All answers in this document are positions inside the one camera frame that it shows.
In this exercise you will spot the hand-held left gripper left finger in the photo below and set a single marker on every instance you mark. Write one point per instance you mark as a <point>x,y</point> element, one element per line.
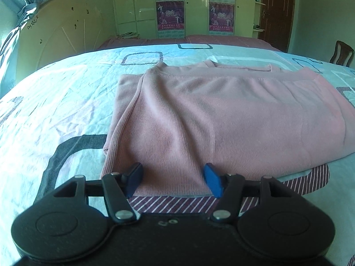
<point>133,178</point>

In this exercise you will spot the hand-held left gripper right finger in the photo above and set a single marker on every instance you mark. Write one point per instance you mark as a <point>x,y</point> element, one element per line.
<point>213,180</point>

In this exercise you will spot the pink sweater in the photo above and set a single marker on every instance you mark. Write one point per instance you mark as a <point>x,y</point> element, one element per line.
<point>222,116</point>

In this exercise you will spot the patterned light blue bed sheet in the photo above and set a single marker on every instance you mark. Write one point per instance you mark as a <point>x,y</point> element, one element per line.
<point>55,108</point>

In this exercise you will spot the red bedspread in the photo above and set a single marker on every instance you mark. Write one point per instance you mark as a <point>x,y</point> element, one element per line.
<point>222,40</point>

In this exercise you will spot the stack of books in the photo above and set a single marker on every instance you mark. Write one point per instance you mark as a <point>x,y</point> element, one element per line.
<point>128,35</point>

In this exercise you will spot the cream rounded headboard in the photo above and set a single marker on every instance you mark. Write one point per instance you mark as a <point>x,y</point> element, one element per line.
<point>63,30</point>

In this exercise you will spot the corner shelf unit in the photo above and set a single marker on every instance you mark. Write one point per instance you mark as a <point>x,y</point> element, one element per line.
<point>259,16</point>

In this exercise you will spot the cream glossy wardrobe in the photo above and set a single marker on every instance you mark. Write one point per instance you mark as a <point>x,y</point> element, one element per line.
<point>197,5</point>

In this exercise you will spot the wooden chair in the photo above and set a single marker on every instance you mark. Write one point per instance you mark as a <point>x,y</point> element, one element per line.
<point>342,54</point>

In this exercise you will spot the dark wooden door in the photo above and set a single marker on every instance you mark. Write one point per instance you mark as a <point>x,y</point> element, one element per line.
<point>277,11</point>

